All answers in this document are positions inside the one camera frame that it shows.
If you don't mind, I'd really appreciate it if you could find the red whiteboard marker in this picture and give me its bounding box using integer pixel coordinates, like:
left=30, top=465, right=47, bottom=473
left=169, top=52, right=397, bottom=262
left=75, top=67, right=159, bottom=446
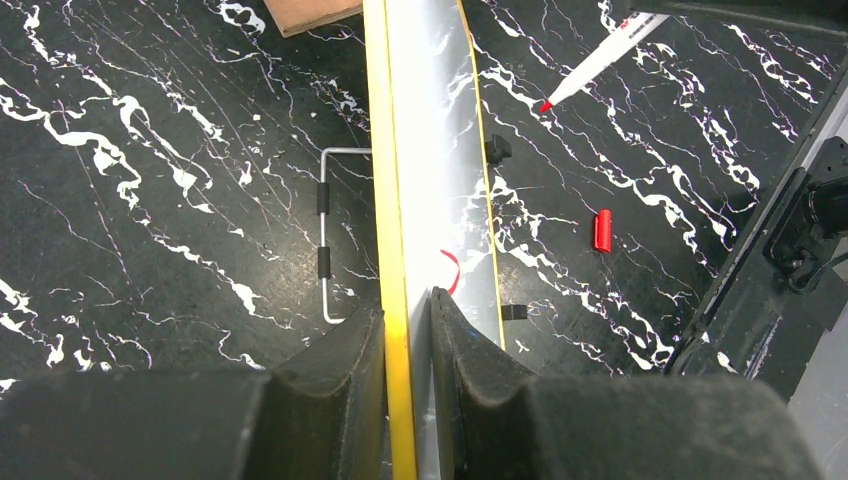
left=539, top=12, right=669, bottom=113

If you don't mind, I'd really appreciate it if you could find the yellow-framed whiteboard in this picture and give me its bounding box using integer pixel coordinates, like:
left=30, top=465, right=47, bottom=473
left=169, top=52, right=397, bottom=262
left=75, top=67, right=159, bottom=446
left=363, top=1, right=504, bottom=479

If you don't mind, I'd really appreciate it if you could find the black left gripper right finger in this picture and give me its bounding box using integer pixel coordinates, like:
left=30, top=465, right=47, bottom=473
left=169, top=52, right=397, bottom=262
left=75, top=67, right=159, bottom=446
left=429, top=288, right=822, bottom=479

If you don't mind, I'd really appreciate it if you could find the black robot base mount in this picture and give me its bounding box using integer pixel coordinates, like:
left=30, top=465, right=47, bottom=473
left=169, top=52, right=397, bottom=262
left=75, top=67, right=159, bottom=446
left=664, top=64, right=847, bottom=399

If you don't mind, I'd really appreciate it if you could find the metal whiteboard stand wire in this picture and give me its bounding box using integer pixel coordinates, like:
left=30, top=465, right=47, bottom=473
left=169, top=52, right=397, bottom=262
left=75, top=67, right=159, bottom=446
left=318, top=147, right=374, bottom=326

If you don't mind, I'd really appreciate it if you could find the red marker cap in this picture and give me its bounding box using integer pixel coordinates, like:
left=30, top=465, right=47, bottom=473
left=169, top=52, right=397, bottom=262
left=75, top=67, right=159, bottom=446
left=593, top=209, right=613, bottom=253

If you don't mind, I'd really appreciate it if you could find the wooden board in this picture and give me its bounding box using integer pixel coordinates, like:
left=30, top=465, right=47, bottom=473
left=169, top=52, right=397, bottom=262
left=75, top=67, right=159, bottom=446
left=264, top=0, right=363, bottom=38

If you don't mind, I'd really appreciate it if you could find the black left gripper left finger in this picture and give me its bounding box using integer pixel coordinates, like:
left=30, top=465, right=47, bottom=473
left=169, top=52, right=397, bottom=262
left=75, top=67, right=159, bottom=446
left=1, top=304, right=385, bottom=479

